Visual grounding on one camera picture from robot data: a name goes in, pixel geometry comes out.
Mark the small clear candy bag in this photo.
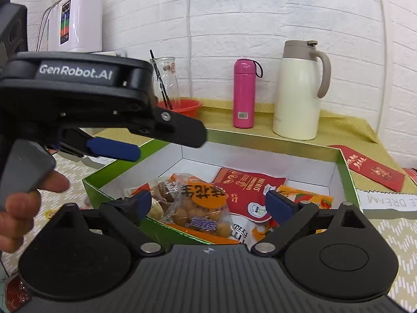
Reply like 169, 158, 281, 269
125, 183, 165, 220

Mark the person's left hand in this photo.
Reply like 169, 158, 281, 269
0, 171, 70, 255

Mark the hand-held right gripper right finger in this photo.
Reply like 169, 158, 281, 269
251, 189, 367, 255

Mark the cream thermos jug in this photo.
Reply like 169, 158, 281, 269
273, 40, 332, 141

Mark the pink insulated bottle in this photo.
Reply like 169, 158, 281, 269
232, 58, 264, 129

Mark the metal flexible hose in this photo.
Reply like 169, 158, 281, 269
34, 4, 61, 53

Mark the white and blue snack packet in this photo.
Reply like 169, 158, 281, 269
229, 222, 259, 250

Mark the green cardboard box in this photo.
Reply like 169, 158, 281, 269
81, 128, 362, 246

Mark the patterned table mat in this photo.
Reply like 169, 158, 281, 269
42, 150, 417, 304

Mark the clear bag of round nuts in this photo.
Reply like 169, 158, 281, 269
161, 173, 240, 244

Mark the dark red nut bag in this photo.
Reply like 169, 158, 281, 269
212, 167, 287, 224

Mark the white wall water purifier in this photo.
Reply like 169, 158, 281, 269
47, 0, 103, 53

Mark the red plastic basket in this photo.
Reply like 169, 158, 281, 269
156, 99, 203, 118

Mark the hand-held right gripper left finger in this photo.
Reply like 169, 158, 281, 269
52, 189, 165, 256

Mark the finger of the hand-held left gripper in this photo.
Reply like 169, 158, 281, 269
60, 128, 142, 163
144, 107, 208, 149

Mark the white wall cable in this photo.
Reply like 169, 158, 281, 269
185, 0, 193, 51

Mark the glass carafe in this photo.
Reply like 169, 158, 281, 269
149, 56, 181, 111

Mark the red envelope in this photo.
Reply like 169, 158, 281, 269
328, 144, 406, 192
402, 168, 417, 186

